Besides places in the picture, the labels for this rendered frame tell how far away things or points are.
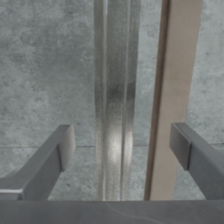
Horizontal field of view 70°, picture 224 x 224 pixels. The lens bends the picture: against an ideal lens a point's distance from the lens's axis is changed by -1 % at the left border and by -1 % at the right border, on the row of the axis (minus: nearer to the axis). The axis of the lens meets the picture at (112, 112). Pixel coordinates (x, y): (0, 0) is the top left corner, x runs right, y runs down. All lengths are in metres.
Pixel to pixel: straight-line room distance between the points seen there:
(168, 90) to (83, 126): 0.43
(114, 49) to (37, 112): 0.54
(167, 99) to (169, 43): 0.11
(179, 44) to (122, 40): 0.14
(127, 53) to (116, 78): 0.04
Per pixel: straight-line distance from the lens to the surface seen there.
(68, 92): 0.65
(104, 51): 0.25
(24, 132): 0.78
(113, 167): 0.29
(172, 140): 0.16
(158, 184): 0.43
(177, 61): 0.34
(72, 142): 0.16
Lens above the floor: 0.62
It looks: 73 degrees down
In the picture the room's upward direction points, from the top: 175 degrees counter-clockwise
